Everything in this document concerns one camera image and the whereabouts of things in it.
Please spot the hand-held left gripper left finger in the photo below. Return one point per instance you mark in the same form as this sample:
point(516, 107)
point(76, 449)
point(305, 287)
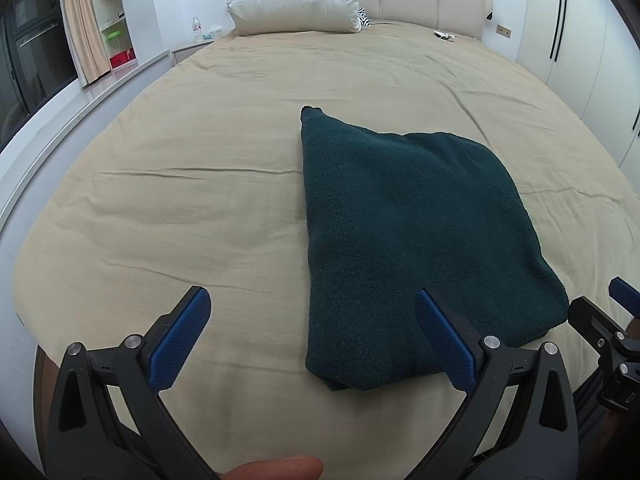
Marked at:
point(180, 335)

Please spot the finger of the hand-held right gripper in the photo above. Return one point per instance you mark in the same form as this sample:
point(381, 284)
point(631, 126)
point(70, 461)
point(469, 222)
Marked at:
point(597, 325)
point(627, 292)

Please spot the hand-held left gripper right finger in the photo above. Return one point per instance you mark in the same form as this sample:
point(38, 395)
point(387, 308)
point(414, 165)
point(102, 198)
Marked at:
point(445, 340)

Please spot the dark green knit sweater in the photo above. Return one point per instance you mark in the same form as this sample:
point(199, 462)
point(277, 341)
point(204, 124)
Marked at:
point(400, 235)

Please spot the person's left hand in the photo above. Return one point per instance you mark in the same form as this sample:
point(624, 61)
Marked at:
point(275, 469)

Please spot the beige bed sheet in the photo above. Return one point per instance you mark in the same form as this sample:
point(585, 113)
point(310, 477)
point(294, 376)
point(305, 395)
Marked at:
point(200, 160)

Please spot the white window ledge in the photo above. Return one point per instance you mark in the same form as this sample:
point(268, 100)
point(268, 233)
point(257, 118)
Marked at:
point(75, 120)

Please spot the white wardrobe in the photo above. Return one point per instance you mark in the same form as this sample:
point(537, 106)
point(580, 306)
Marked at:
point(590, 50)

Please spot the red box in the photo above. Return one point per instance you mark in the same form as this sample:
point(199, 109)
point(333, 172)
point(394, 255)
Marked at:
point(122, 57)

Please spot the white nightstand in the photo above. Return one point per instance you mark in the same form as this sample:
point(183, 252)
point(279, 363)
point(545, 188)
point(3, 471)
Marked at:
point(192, 50)

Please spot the tissue box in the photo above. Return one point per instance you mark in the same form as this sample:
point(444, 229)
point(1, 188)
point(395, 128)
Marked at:
point(212, 33)

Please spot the small dark white object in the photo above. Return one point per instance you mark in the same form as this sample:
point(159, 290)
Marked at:
point(444, 36)

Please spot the clear water bottle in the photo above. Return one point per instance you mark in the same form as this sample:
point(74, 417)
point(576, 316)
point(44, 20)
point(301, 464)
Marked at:
point(197, 30)

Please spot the green lidded container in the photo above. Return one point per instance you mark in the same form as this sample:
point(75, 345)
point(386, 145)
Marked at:
point(112, 35)

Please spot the dark window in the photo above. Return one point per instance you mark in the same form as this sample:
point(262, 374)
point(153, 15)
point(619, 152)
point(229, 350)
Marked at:
point(30, 50)

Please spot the beige curtain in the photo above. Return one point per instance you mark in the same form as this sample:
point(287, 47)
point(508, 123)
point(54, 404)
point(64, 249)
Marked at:
point(82, 20)

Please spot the black white striped cushion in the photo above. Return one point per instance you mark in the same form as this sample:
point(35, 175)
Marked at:
point(363, 17)

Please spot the white shelf unit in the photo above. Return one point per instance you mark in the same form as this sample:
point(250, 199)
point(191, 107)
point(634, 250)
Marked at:
point(110, 5)

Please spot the gold wall socket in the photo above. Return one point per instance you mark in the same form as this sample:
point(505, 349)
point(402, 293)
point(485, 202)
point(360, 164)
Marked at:
point(503, 30)

